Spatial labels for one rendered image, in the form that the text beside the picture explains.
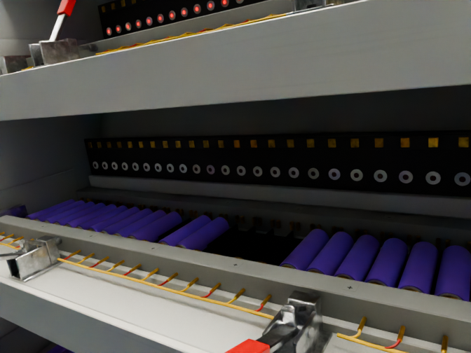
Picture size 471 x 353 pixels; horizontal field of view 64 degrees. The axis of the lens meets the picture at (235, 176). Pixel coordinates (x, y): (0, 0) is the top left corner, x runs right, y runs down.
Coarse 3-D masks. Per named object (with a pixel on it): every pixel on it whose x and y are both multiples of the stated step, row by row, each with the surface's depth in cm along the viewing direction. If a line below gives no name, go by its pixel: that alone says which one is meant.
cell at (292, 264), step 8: (312, 232) 32; (320, 232) 32; (304, 240) 31; (312, 240) 30; (320, 240) 31; (328, 240) 32; (296, 248) 30; (304, 248) 29; (312, 248) 30; (320, 248) 30; (288, 256) 28; (296, 256) 28; (304, 256) 28; (312, 256) 29; (280, 264) 28; (288, 264) 27; (296, 264) 27; (304, 264) 28
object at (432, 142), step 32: (96, 160) 54; (128, 160) 50; (160, 160) 47; (192, 160) 44; (224, 160) 42; (256, 160) 40; (288, 160) 38; (320, 160) 36; (352, 160) 34; (384, 160) 33; (416, 160) 31; (448, 160) 30; (416, 192) 32; (448, 192) 31
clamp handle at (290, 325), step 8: (288, 312) 20; (288, 320) 20; (296, 320) 20; (280, 328) 20; (288, 328) 20; (296, 328) 20; (264, 336) 19; (272, 336) 19; (280, 336) 19; (288, 336) 19; (240, 344) 17; (248, 344) 17; (256, 344) 17; (264, 344) 17; (272, 344) 18; (280, 344) 18; (224, 352) 16; (232, 352) 16; (240, 352) 16; (248, 352) 16; (256, 352) 16; (264, 352) 17; (272, 352) 18
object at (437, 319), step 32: (0, 224) 44; (32, 224) 42; (96, 256) 35; (128, 256) 32; (160, 256) 30; (192, 256) 29; (224, 256) 29; (160, 288) 28; (224, 288) 27; (256, 288) 26; (288, 288) 24; (320, 288) 23; (352, 288) 23; (384, 288) 22; (352, 320) 22; (384, 320) 21; (416, 320) 20; (448, 320) 19
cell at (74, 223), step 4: (112, 204) 47; (104, 208) 46; (108, 208) 46; (112, 208) 46; (92, 212) 44; (96, 212) 44; (100, 212) 45; (104, 212) 45; (84, 216) 43; (88, 216) 44; (92, 216) 44; (76, 220) 42; (80, 220) 43; (84, 220) 43; (68, 224) 42; (72, 224) 42; (76, 224) 42
